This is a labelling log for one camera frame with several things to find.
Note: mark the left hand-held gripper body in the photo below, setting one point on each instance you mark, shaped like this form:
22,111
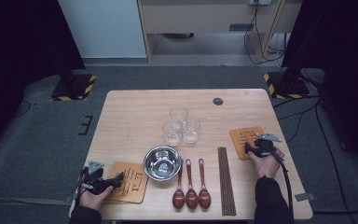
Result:
93,180

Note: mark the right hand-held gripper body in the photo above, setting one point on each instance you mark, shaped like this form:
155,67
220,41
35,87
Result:
264,148

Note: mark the wooden coaster with cutouts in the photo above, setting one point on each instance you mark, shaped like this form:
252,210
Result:
110,201
135,189
237,140

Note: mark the row of dark chopsticks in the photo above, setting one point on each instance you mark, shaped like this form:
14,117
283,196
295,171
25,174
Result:
227,183

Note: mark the stainless steel bowl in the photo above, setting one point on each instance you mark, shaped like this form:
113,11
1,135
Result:
162,163

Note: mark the clear drinking glass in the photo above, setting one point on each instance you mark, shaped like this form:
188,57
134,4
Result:
179,115
172,135
191,132

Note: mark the reddish brown wooden spoon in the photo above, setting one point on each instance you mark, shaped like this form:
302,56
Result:
178,199
204,198
191,199

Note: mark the person's right hand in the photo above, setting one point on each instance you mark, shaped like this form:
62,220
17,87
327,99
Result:
267,166

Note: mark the person's left hand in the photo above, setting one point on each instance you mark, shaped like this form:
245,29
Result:
93,200

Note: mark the grey tape piece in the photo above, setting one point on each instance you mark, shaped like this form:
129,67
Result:
68,200
305,197

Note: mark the grey round table grommet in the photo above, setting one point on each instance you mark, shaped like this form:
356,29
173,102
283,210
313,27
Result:
217,101

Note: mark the black floor tape mark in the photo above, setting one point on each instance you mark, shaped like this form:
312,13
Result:
87,124

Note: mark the black stand yellow striped base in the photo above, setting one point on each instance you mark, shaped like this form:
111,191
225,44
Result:
289,88
77,90

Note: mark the grey desk label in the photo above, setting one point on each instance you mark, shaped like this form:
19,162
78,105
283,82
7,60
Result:
241,27

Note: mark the dark curtain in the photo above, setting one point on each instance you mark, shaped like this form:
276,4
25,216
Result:
348,62
18,46

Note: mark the light wooden desk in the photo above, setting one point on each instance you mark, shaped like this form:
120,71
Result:
199,18

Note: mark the white power strip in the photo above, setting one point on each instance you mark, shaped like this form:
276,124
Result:
260,2

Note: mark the white cabinet panel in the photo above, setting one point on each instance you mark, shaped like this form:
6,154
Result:
105,28

